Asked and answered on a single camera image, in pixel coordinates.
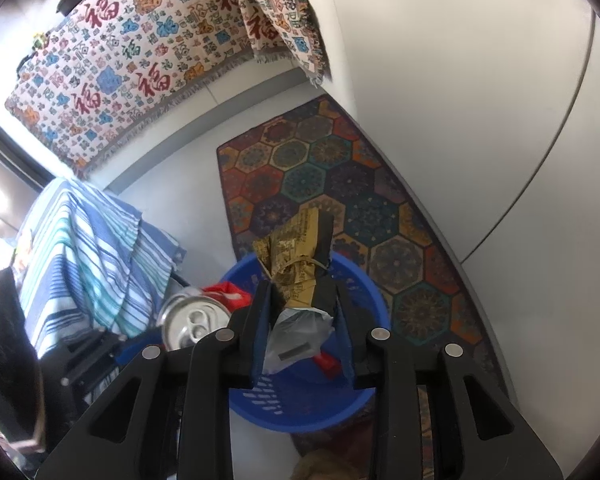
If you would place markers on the blue striped tablecloth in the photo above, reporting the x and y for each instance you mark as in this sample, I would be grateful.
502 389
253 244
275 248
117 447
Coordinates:
80 260

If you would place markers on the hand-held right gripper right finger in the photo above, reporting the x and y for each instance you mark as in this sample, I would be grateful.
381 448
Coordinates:
349 340

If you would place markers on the small printed blanket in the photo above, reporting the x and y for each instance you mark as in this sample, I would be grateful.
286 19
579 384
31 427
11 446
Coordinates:
280 15

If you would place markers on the large printed blanket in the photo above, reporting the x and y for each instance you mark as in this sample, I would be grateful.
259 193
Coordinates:
130 60

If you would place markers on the hexagon patterned rug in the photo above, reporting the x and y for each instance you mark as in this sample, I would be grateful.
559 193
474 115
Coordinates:
330 175

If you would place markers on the blue plastic basket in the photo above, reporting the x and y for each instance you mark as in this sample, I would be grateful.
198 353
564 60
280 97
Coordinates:
305 405

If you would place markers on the gold and black snack wrapper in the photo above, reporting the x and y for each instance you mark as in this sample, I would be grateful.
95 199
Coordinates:
300 255

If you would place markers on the grey plastic bag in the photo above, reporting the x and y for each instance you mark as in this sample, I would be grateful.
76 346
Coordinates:
295 335

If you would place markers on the silver drink can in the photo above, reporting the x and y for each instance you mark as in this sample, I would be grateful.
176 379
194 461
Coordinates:
195 321

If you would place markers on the black sliding door frame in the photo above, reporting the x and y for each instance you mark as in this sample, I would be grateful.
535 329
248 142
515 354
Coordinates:
15 152

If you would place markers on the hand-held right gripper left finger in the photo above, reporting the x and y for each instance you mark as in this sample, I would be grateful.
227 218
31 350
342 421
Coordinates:
261 325

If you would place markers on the red plastic wrapper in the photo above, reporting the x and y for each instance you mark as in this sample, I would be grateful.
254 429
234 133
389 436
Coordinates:
227 294

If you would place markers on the small red packet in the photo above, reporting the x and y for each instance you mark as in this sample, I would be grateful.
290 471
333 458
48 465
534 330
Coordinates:
328 364

